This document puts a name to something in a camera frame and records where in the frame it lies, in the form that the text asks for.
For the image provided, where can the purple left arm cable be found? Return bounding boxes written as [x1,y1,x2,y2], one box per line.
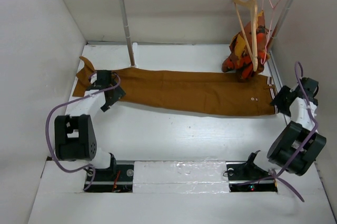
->
[45,73,122,190]

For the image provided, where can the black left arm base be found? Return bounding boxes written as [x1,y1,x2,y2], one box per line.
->
[83,151,134,193]

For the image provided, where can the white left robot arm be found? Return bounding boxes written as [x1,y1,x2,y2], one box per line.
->
[54,70,125,180]

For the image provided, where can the pink wire hanger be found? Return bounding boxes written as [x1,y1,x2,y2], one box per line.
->
[260,0,281,65]

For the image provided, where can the brown trousers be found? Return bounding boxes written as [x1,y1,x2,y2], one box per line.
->
[72,56,279,117]

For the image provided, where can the orange patterned garment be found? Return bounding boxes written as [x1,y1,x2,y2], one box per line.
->
[222,11,270,82]

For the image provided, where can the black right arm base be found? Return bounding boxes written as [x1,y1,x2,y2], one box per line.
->
[223,150,278,192]

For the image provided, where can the wooden clothes hanger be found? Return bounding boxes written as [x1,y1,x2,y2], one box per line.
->
[232,0,262,72]

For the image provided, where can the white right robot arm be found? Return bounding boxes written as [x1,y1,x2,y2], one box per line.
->
[266,77,326,176]

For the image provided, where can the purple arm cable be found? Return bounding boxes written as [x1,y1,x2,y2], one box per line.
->
[45,73,122,190]
[236,61,321,203]

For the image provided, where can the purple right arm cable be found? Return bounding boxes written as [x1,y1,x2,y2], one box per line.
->
[236,61,321,203]

